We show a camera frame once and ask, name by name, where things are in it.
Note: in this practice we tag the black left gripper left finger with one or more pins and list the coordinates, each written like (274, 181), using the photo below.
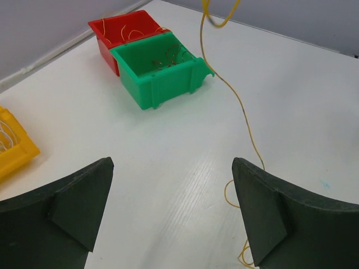
(56, 225)

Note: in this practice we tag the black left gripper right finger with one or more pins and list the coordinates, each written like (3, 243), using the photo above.
(290, 227)

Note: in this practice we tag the green plastic bin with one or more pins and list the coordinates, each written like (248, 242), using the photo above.
(159, 68)

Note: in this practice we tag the red plastic bin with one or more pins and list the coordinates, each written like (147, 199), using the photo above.
(118, 30)

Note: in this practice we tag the yellow plastic bin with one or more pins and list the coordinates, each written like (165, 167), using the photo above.
(17, 149)

